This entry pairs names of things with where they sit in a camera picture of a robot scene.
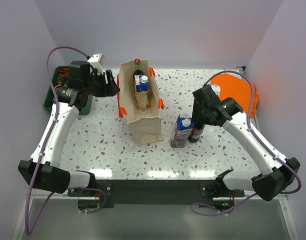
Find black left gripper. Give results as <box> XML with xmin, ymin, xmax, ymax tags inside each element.
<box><xmin>84</xmin><ymin>69</ymin><xmax>120</xmax><ymax>97</ymax></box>

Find blue orange juice carton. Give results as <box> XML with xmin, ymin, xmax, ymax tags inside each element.
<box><xmin>133</xmin><ymin>74</ymin><xmax>151</xmax><ymax>112</ymax></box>

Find cola bottle red cap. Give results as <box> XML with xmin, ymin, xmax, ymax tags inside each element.
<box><xmin>132</xmin><ymin>58</ymin><xmax>144</xmax><ymax>80</ymax></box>

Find beige canvas bag orange handles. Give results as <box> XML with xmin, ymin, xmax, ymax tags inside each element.
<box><xmin>117</xmin><ymin>58</ymin><xmax>164</xmax><ymax>146</ymax></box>

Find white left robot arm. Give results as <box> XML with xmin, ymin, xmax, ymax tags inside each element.
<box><xmin>18</xmin><ymin>60</ymin><xmax>120</xmax><ymax>196</ymax></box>

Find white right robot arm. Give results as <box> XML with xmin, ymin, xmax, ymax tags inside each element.
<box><xmin>192</xmin><ymin>85</ymin><xmax>301</xmax><ymax>201</ymax></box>

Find cola bottle on table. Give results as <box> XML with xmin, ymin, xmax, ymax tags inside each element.
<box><xmin>188</xmin><ymin>123</ymin><xmax>204</xmax><ymax>143</ymax></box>

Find purple milk carton white cap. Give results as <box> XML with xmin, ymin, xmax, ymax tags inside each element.
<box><xmin>169</xmin><ymin>114</ymin><xmax>194</xmax><ymax>148</ymax></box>

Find orange folded cloth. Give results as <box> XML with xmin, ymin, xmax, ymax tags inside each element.
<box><xmin>210</xmin><ymin>73</ymin><xmax>251</xmax><ymax>113</ymax></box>

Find green compartment tray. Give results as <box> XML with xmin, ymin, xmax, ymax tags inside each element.
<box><xmin>43</xmin><ymin>66</ymin><xmax>93</xmax><ymax>116</ymax></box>

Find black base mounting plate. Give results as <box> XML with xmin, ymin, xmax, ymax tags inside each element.
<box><xmin>67</xmin><ymin>178</ymin><xmax>245</xmax><ymax>210</ymax></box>

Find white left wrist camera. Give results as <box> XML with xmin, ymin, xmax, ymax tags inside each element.
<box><xmin>87</xmin><ymin>53</ymin><xmax>103</xmax><ymax>75</ymax></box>

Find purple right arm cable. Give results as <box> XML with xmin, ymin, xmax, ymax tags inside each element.
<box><xmin>190</xmin><ymin>70</ymin><xmax>302</xmax><ymax>217</ymax></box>

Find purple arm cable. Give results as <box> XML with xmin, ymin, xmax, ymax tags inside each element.
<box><xmin>24</xmin><ymin>45</ymin><xmax>107</xmax><ymax>236</ymax></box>
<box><xmin>190</xmin><ymin>70</ymin><xmax>302</xmax><ymax>217</ymax></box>

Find aluminium front rail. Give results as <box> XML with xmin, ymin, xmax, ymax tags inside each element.
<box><xmin>24</xmin><ymin>177</ymin><xmax>290</xmax><ymax>201</ymax></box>

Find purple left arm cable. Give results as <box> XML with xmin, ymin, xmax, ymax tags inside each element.
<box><xmin>24</xmin><ymin>45</ymin><xmax>107</xmax><ymax>236</ymax></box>

